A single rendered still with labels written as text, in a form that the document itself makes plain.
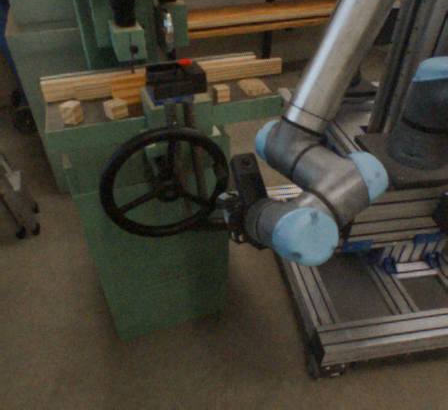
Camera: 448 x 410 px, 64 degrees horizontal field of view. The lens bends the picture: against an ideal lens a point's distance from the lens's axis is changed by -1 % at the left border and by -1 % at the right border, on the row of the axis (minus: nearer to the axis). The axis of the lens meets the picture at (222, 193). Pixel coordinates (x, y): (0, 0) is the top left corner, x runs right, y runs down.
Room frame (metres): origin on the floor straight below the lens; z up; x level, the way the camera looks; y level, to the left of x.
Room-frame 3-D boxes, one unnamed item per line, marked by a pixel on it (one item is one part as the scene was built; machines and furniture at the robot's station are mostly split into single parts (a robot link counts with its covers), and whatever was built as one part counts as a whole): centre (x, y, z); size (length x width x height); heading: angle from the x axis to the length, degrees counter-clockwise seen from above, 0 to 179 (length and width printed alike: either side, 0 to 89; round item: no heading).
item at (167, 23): (1.12, 0.17, 1.02); 0.12 x 0.03 x 0.12; 20
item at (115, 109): (0.81, 0.26, 0.92); 0.04 x 0.04 x 0.03; 45
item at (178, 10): (1.19, 0.16, 1.02); 0.09 x 0.07 x 0.12; 110
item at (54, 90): (1.00, 0.18, 0.93); 0.60 x 0.02 x 0.05; 110
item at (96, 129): (0.88, 0.14, 0.87); 0.61 x 0.30 x 0.06; 110
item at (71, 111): (0.78, 0.35, 0.92); 0.04 x 0.03 x 0.04; 167
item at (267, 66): (1.01, 0.10, 0.92); 0.60 x 0.02 x 0.04; 110
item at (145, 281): (1.07, 0.28, 0.36); 0.58 x 0.45 x 0.71; 20
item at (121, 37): (0.98, 0.24, 1.03); 0.14 x 0.07 x 0.09; 20
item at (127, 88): (0.91, 0.17, 0.94); 0.23 x 0.02 x 0.07; 110
